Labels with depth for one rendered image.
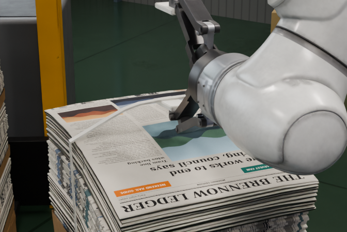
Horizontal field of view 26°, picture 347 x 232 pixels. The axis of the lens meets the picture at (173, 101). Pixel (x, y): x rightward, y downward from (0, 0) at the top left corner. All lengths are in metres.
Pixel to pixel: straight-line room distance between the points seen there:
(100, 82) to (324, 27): 3.99
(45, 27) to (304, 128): 2.33
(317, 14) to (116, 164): 0.38
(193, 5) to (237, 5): 5.15
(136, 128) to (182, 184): 0.17
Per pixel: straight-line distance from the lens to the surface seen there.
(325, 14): 0.77
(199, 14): 0.98
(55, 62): 3.04
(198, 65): 0.92
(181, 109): 1.04
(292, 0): 0.78
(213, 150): 1.06
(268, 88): 0.76
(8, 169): 2.90
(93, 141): 1.09
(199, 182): 0.99
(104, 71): 4.94
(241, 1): 6.11
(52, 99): 3.10
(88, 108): 1.23
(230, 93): 0.81
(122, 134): 1.10
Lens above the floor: 1.62
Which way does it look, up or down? 22 degrees down
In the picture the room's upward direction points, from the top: straight up
